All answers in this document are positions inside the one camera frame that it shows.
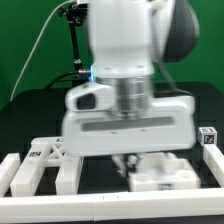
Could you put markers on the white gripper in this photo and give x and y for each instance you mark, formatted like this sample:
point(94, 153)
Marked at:
point(90, 128)

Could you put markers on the white chair seat part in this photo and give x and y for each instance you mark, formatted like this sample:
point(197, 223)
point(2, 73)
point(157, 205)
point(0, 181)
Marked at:
point(163, 171)

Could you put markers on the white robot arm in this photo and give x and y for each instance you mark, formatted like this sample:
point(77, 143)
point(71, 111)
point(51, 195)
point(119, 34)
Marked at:
point(118, 113)

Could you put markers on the white chair back part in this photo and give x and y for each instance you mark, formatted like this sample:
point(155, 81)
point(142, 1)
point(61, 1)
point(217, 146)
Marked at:
point(47, 152)

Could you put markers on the white U-shaped fence frame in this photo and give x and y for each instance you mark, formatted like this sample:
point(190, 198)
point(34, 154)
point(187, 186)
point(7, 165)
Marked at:
point(47, 206)

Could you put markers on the black camera stand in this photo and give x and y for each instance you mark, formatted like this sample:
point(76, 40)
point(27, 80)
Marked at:
point(76, 16)

